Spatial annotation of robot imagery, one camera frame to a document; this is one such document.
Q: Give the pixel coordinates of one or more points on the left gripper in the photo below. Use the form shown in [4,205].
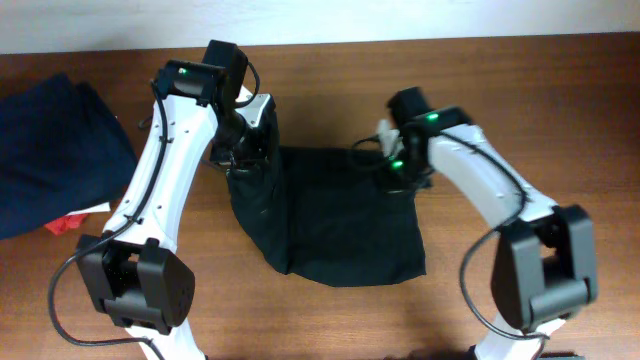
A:
[265,134]

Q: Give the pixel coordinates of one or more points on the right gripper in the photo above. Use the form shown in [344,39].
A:
[388,188]

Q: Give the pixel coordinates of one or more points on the black shorts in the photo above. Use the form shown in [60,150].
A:
[311,213]

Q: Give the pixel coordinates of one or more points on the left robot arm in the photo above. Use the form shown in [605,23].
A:
[131,271]

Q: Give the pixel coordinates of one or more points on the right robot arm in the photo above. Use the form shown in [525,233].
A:
[545,269]

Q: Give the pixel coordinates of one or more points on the white paper tag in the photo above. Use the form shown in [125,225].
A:
[100,208]

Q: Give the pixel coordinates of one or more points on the navy blue folded garment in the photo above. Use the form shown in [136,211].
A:
[62,150]

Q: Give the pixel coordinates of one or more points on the red cloth piece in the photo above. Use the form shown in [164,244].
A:
[66,223]

